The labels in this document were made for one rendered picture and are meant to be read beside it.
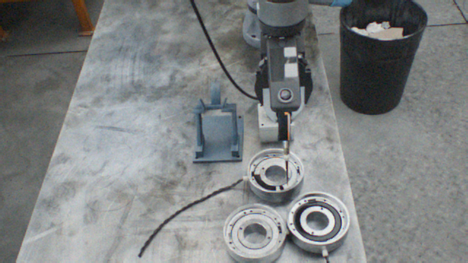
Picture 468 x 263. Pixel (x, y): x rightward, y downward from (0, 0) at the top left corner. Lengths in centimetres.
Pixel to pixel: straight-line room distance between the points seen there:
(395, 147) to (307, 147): 114
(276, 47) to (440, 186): 137
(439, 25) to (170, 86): 192
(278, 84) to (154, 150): 39
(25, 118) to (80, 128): 140
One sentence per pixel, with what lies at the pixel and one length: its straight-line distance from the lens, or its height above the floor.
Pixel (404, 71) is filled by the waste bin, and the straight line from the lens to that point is 210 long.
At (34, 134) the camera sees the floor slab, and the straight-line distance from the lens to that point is 241.
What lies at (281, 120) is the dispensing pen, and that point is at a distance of 84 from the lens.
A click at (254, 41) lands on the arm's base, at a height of 82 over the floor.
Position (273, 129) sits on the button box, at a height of 84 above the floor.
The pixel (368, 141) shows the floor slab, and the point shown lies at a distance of 211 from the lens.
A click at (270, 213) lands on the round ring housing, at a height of 83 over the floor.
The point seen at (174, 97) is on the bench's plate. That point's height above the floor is 80.
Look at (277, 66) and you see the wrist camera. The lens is 73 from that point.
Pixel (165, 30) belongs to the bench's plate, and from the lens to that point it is 135.
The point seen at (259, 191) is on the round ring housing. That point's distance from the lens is 88.
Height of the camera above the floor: 154
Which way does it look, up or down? 46 degrees down
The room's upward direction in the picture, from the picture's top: 7 degrees counter-clockwise
